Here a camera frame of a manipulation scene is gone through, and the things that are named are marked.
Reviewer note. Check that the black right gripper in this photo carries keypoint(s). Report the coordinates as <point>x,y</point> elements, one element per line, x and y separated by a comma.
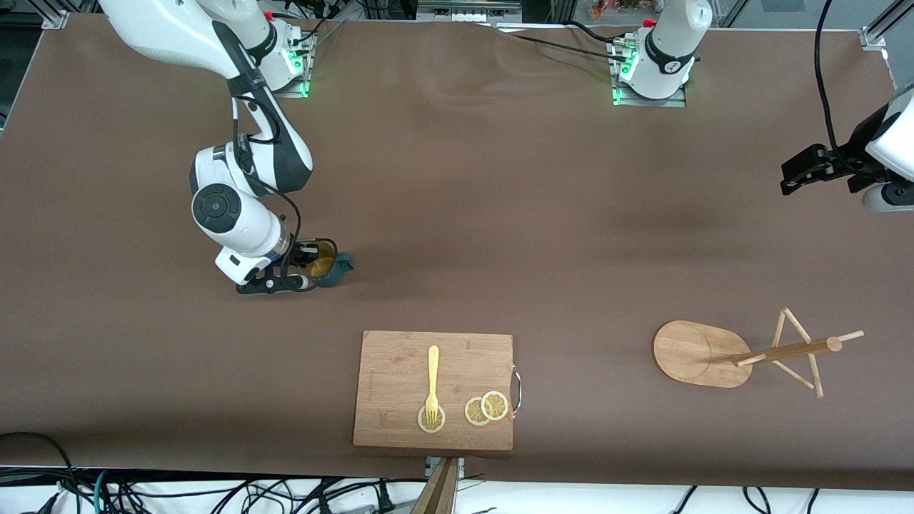
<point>303,252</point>

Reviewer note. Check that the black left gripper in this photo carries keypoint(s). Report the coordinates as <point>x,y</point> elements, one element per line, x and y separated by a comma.
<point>851,156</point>

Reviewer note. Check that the dark teal cup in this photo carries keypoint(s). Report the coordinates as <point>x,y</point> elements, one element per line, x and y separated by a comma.
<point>323,268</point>

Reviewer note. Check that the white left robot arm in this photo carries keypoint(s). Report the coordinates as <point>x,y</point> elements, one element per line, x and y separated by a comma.
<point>664,57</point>

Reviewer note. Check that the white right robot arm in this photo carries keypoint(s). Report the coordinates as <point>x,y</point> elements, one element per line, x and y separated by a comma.
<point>235,214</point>

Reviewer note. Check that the wooden cup rack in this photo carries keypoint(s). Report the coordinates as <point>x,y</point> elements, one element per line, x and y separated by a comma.
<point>692,353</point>

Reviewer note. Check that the bamboo cutting board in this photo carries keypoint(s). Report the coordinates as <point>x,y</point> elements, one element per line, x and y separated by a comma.
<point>400,371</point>

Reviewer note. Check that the yellow plastic fork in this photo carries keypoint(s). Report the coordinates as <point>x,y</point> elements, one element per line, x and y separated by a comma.
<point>433,371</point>

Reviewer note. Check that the dried lemon slice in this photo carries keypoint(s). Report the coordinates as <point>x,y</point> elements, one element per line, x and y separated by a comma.
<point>473,412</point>
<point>431,428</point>
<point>495,405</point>

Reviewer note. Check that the black power plug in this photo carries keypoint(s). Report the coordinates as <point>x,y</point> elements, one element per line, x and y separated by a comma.
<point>385,497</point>

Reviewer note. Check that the aluminium corner bracket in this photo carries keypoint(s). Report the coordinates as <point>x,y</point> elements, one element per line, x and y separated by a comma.
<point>875,38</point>
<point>56,20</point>

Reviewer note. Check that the metal post bracket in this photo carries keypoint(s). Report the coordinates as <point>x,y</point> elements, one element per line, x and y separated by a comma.
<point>430,465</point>

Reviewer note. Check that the wooden post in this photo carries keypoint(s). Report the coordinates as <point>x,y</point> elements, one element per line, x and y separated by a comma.
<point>439,496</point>

